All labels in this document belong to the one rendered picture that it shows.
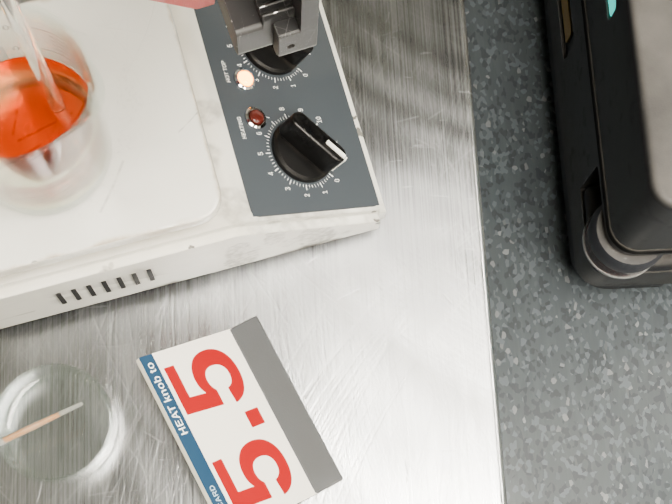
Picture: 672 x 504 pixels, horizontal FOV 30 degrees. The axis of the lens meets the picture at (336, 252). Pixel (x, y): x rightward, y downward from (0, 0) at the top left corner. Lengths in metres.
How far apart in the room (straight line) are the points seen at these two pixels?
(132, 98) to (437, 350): 0.19
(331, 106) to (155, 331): 0.14
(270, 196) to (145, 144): 0.06
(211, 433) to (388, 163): 0.17
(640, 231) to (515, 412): 0.31
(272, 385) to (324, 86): 0.15
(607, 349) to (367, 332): 0.83
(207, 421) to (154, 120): 0.14
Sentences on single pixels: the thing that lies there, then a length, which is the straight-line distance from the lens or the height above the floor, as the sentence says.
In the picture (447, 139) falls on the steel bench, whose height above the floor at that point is 0.75.
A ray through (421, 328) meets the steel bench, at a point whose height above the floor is 0.75.
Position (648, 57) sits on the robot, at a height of 0.36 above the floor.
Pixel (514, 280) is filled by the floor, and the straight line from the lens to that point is 1.42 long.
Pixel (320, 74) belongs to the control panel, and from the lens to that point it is 0.62.
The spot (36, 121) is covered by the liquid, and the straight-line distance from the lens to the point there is 0.53.
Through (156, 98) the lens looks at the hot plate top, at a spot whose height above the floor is 0.84.
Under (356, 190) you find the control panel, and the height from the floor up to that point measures 0.79.
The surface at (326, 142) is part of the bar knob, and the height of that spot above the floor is 0.81.
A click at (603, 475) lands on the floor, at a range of 1.41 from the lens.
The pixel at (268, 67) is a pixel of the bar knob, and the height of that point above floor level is 0.80.
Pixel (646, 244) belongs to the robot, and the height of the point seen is 0.25.
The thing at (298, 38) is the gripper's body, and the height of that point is 0.99.
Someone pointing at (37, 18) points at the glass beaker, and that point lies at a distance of 0.50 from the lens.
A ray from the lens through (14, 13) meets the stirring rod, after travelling 0.44.
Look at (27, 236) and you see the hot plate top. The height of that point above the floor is 0.84.
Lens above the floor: 1.36
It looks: 75 degrees down
